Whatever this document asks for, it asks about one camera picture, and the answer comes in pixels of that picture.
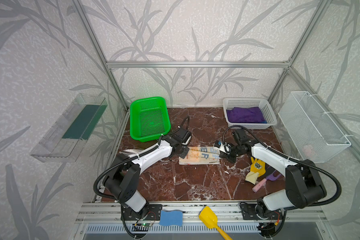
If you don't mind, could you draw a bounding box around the white wire wall basket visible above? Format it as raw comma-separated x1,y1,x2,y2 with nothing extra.
279,91,351,163

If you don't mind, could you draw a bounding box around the pink item in wire basket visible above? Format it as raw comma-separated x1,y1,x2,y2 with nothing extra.
303,145,316,159

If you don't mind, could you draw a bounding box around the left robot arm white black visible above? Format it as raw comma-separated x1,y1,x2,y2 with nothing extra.
93,116,192,216

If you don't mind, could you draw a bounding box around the green plastic basket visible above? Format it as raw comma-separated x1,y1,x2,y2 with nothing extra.
130,97,171,142

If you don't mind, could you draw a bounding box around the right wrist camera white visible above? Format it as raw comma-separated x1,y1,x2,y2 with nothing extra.
214,141,231,155

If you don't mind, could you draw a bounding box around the yellow plastic shovel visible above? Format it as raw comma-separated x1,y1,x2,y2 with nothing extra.
199,206,232,240

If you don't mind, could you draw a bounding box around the white light-blue towel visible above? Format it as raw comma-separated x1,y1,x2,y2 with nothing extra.
179,147,220,165

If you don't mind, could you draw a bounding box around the silver metal trowel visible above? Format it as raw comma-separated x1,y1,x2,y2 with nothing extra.
119,149,144,156

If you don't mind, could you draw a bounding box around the purple towel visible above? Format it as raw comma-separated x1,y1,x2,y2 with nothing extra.
226,107,266,124

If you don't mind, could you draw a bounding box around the purple small toy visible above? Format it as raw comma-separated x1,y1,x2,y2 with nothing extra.
266,171,282,181

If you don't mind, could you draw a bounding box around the yellow packet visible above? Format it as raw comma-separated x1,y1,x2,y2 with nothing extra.
250,157,266,177

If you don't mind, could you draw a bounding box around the white plastic basket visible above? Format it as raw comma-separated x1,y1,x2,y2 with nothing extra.
223,98,277,130

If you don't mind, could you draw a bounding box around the small circuit board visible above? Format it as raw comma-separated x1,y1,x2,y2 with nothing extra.
132,222,155,233

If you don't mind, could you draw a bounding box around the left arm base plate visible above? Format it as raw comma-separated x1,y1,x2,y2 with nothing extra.
122,204,163,221

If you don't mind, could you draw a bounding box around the pale yellow cloth piece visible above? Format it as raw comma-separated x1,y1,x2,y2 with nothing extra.
245,172,259,185

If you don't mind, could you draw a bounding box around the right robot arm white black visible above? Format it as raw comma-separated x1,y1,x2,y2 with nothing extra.
214,125,342,220

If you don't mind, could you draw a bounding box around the blue sponge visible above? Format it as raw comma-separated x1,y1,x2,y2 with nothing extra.
159,210,183,227

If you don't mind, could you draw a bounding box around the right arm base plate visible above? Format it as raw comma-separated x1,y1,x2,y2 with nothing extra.
239,202,283,221

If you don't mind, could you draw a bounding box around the clear acrylic wall shelf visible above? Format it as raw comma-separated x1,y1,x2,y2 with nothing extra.
30,94,108,163

